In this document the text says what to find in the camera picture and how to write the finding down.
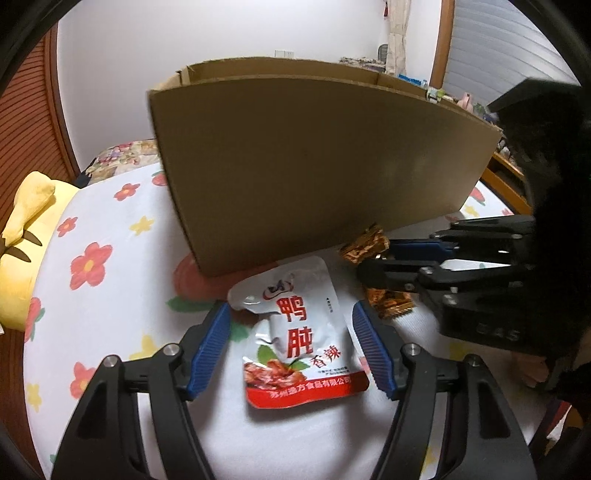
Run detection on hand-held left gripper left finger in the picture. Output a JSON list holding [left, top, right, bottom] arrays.
[[51, 300, 232, 480]]

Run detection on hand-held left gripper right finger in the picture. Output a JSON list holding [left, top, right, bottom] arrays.
[[352, 299, 539, 480]]

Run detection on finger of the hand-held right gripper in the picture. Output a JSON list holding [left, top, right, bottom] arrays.
[[357, 257, 525, 298], [389, 215, 537, 267]]

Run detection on brown candy wrapper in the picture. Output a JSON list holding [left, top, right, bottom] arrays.
[[365, 286, 415, 320], [339, 224, 390, 265]]

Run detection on white red snack pouch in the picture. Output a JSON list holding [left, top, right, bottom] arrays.
[[228, 256, 370, 409]]

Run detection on brown cardboard box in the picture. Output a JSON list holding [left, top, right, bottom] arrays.
[[147, 56, 504, 278]]

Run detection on white flower print bedsheet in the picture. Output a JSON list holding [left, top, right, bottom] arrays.
[[23, 166, 573, 480]]

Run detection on stack of folded fabric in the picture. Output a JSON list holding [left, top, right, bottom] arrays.
[[339, 56, 386, 72]]

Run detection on grey window blinds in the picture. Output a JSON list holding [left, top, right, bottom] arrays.
[[441, 0, 578, 109]]

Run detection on yellow plush toy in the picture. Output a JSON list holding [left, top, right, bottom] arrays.
[[0, 172, 79, 330]]

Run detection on cream curtain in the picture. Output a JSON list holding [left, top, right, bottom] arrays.
[[387, 0, 411, 77]]

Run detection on wooden slatted wardrobe door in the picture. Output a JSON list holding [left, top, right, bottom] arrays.
[[0, 34, 81, 232]]

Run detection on wooden window frame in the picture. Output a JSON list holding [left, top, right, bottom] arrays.
[[428, 0, 455, 90]]

